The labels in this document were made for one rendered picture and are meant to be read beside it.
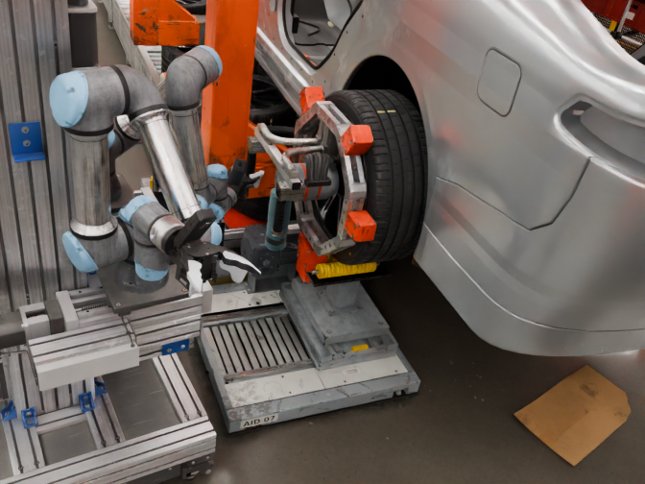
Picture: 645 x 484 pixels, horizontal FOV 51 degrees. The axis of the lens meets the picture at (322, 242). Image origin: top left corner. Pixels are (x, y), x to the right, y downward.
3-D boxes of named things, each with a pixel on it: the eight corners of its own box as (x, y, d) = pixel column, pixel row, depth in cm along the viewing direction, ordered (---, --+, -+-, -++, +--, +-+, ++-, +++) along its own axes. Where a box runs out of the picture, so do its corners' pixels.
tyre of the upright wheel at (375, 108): (452, 240, 228) (416, 59, 238) (392, 248, 219) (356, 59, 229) (370, 270, 289) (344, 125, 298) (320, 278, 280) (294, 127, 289)
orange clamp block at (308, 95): (326, 108, 254) (322, 85, 255) (307, 108, 251) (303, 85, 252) (320, 114, 260) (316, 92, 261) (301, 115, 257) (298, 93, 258)
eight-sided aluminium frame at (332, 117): (348, 279, 248) (376, 148, 218) (332, 281, 246) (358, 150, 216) (298, 203, 288) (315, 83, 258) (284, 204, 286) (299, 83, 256)
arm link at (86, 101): (133, 266, 182) (130, 75, 152) (82, 285, 173) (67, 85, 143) (111, 245, 189) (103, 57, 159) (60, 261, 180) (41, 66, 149)
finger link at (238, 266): (259, 285, 144) (218, 273, 144) (265, 262, 141) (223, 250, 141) (255, 293, 141) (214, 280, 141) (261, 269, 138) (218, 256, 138)
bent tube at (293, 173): (343, 175, 230) (347, 148, 224) (290, 179, 223) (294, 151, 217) (323, 152, 243) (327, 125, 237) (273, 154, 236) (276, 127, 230)
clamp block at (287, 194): (304, 199, 229) (306, 185, 226) (279, 201, 225) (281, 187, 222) (299, 191, 232) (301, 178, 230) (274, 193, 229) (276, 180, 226)
